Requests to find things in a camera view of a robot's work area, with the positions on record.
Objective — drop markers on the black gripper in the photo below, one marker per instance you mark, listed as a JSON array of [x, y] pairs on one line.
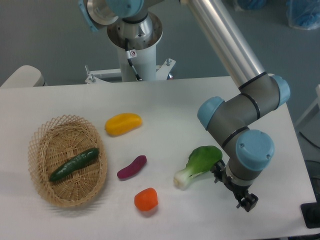
[[239, 187]]

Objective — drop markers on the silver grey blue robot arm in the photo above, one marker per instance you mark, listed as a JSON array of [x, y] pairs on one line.
[[249, 151]]

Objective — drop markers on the dark green cucumber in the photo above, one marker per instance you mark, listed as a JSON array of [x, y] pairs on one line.
[[75, 163]]

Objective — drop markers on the woven wicker oval basket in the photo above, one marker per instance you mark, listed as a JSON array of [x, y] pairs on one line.
[[57, 141]]

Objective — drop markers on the green bok choy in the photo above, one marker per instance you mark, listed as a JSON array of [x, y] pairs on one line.
[[200, 161]]

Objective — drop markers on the black device at table edge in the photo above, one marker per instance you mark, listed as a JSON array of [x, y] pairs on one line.
[[311, 214]]

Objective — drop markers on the orange bell pepper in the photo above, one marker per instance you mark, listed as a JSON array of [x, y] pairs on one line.
[[146, 200]]

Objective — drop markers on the purple sweet potato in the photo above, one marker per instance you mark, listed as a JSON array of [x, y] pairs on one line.
[[132, 169]]

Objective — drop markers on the yellow bell pepper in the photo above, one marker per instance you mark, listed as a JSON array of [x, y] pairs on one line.
[[122, 123]]

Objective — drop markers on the blue plastic bag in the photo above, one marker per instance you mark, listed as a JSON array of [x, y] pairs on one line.
[[303, 14]]

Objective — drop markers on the white chair back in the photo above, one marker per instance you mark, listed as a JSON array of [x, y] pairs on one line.
[[25, 76]]

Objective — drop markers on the white frame at right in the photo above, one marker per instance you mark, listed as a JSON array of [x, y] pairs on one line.
[[311, 111]]

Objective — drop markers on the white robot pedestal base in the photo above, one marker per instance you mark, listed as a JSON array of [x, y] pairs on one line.
[[136, 46]]

